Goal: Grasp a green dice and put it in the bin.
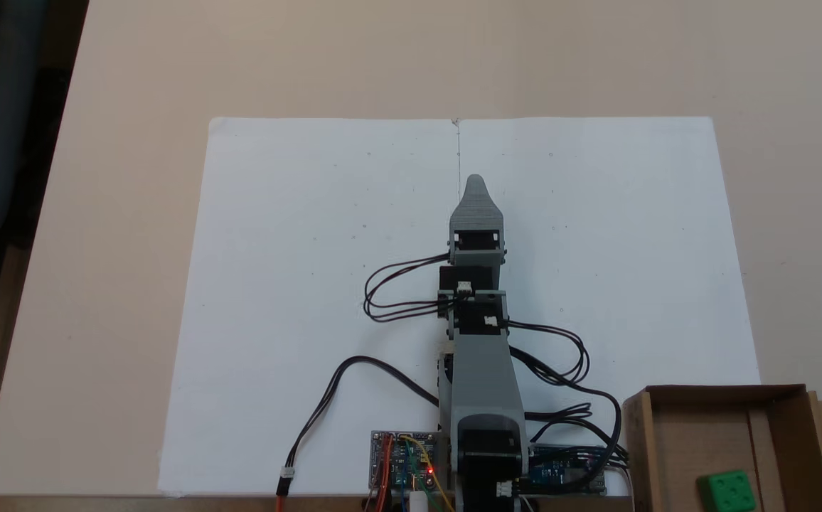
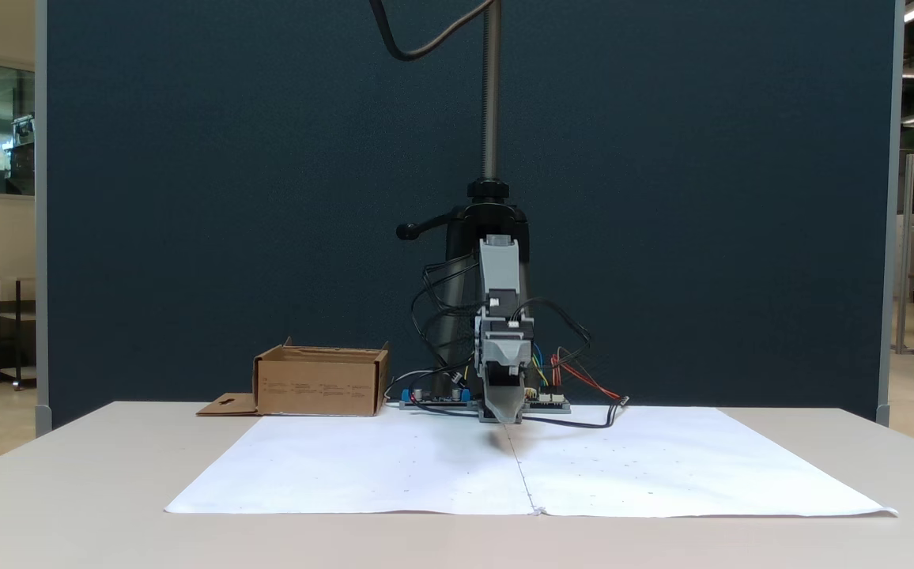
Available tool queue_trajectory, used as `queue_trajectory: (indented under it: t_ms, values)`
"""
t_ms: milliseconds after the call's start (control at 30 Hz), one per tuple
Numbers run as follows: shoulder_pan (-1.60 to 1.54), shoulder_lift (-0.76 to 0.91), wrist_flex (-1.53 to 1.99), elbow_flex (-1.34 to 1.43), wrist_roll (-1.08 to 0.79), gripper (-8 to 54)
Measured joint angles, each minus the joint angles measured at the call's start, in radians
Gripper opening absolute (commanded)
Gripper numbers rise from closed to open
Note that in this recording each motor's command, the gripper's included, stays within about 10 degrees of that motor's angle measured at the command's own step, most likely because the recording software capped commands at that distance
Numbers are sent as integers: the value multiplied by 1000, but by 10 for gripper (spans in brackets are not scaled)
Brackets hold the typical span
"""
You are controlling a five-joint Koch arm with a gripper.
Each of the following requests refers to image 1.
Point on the grey motor controller circuit board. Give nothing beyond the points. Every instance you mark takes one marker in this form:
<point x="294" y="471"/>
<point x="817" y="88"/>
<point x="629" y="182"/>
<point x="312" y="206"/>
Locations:
<point x="397" y="462"/>

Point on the green dice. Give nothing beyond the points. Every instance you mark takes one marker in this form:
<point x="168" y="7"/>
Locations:
<point x="727" y="492"/>

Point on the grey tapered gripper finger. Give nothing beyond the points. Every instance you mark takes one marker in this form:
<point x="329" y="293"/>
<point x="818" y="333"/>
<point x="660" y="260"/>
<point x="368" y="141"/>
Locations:
<point x="476" y="210"/>

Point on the brown cardboard box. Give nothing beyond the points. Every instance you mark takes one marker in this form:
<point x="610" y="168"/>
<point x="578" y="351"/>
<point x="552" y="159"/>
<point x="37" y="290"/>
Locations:
<point x="695" y="434"/>

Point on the white paper sheet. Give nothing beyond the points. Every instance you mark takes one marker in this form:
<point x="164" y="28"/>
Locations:
<point x="631" y="178"/>
<point x="297" y="249"/>

